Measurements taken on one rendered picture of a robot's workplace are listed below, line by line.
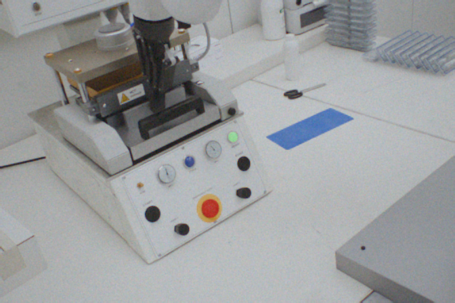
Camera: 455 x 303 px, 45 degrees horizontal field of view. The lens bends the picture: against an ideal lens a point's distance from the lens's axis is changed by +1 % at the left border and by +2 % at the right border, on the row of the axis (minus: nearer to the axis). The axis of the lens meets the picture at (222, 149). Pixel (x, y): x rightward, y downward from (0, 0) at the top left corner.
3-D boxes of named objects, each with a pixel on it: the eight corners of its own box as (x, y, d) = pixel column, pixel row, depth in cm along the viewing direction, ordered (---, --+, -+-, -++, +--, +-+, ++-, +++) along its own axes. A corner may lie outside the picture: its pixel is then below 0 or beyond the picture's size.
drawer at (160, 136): (75, 121, 131) (66, 92, 127) (153, 88, 141) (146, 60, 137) (135, 164, 109) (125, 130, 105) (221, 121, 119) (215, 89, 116)
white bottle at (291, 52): (294, 82, 175) (290, 38, 167) (282, 78, 178) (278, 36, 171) (305, 76, 177) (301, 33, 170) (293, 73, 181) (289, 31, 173)
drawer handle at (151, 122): (140, 137, 111) (135, 120, 109) (200, 109, 117) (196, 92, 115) (145, 141, 109) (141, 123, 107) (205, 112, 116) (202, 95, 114)
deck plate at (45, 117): (27, 115, 141) (26, 112, 140) (144, 70, 157) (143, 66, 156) (107, 182, 107) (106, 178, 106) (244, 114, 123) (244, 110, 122)
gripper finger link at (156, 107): (162, 80, 111) (164, 82, 111) (163, 106, 116) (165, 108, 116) (150, 86, 110) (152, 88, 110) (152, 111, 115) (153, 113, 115)
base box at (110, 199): (51, 171, 149) (29, 115, 141) (166, 118, 166) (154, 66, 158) (149, 266, 110) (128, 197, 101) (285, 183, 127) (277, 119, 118)
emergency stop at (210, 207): (204, 220, 117) (196, 203, 116) (219, 212, 118) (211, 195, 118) (207, 221, 115) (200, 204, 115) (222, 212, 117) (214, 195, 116)
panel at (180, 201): (157, 259, 111) (118, 176, 108) (267, 193, 124) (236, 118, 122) (160, 260, 109) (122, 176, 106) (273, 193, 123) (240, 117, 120)
